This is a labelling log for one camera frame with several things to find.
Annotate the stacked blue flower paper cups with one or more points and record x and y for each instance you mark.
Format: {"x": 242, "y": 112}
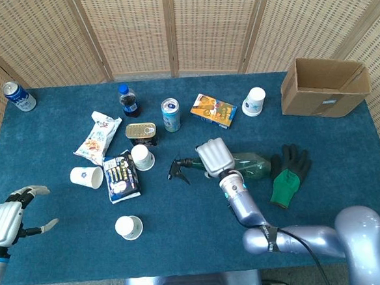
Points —
{"x": 254, "y": 102}

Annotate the paper cup with green flower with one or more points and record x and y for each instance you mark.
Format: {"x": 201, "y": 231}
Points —
{"x": 128, "y": 227}

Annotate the cola bottle with blue cap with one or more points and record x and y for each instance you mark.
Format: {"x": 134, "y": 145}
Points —
{"x": 129, "y": 102}

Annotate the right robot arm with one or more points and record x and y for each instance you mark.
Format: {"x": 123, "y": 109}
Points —
{"x": 281, "y": 240}

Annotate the blue and white drink can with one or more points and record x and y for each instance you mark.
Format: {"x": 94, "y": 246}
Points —
{"x": 20, "y": 97}

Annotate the paper cup with fern print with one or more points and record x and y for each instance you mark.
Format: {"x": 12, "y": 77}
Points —
{"x": 142, "y": 157}

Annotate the yellow and blue carton box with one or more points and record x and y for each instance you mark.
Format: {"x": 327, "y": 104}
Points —
{"x": 214, "y": 111}

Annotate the woven bamboo folding screen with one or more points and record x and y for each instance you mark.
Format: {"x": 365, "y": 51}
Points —
{"x": 214, "y": 26}

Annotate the green and black work glove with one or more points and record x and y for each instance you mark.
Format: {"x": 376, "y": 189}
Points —
{"x": 287, "y": 181}

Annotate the tall light blue drink can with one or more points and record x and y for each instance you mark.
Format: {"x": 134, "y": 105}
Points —
{"x": 171, "y": 116}

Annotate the black tin with gold lid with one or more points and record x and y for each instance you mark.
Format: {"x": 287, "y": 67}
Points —
{"x": 141, "y": 131}

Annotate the dark blue snack bag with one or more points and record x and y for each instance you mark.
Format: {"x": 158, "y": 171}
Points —
{"x": 120, "y": 178}

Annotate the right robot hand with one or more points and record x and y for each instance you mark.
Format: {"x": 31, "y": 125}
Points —
{"x": 215, "y": 157}

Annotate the green spray bottle black trigger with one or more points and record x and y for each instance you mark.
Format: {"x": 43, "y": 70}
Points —
{"x": 253, "y": 168}

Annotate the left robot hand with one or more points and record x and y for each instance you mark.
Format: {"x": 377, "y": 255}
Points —
{"x": 3, "y": 220}

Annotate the white snack bag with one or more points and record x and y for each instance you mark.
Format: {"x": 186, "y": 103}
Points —
{"x": 96, "y": 139}

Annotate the open cardboard box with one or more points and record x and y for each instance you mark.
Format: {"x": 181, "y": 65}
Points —
{"x": 308, "y": 101}

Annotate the paper cup with purple flower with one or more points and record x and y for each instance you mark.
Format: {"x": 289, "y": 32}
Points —
{"x": 81, "y": 176}

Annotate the blue table carpet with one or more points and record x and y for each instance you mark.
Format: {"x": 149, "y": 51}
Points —
{"x": 188, "y": 214}

